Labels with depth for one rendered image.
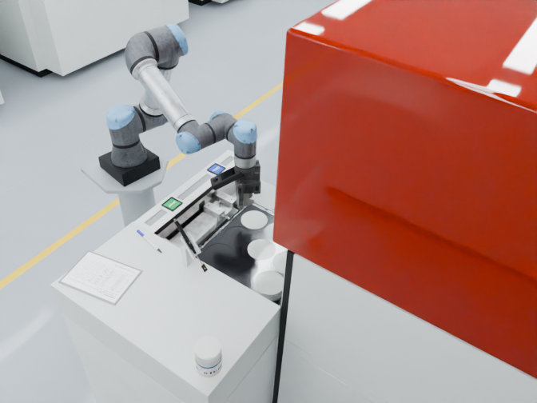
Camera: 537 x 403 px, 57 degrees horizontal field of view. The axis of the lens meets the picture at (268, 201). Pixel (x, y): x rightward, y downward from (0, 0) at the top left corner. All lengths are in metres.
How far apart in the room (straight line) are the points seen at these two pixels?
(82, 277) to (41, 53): 3.39
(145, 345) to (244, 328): 0.28
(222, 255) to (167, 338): 0.41
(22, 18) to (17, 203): 1.73
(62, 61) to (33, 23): 0.36
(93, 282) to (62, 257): 1.49
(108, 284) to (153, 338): 0.25
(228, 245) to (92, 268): 0.47
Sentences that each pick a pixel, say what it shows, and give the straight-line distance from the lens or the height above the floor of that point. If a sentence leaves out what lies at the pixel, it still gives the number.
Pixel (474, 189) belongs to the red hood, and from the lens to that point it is 0.99.
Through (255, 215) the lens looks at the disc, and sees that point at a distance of 1.91.
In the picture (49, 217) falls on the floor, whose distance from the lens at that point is 3.41.
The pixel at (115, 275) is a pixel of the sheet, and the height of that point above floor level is 0.97.
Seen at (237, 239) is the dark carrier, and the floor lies 0.90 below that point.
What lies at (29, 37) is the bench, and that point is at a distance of 4.77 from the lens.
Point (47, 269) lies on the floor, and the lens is 3.10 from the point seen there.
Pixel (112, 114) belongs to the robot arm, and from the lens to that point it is 2.14.
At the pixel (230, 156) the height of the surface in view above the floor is 0.96.
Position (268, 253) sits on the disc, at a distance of 1.78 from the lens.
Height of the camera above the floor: 2.21
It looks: 42 degrees down
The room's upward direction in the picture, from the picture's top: 3 degrees clockwise
